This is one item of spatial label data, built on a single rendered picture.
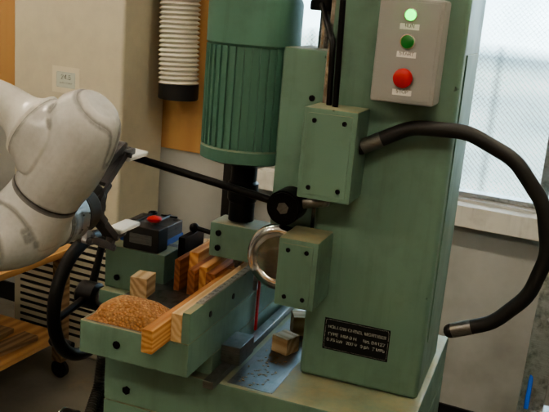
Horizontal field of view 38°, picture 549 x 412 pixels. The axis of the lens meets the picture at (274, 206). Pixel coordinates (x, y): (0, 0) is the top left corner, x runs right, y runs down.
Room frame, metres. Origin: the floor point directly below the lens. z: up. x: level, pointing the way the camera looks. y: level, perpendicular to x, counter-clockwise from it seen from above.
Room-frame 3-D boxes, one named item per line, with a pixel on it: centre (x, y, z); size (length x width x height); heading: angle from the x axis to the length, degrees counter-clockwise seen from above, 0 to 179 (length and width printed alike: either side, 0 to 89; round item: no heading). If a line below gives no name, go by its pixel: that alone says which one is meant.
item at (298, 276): (1.29, -0.06, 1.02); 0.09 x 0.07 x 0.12; 161
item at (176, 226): (1.55, 0.25, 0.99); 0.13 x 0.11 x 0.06; 161
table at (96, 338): (1.53, 0.17, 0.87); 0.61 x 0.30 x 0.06; 161
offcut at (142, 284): (1.41, 0.24, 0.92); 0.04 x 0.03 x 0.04; 167
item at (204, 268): (1.53, 0.09, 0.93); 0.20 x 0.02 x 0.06; 161
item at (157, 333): (1.47, 0.07, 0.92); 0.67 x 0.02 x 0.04; 161
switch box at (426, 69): (1.26, -0.19, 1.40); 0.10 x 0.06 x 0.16; 71
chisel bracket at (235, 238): (1.49, 0.05, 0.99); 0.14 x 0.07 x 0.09; 71
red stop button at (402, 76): (1.23, -0.18, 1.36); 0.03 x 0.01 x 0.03; 71
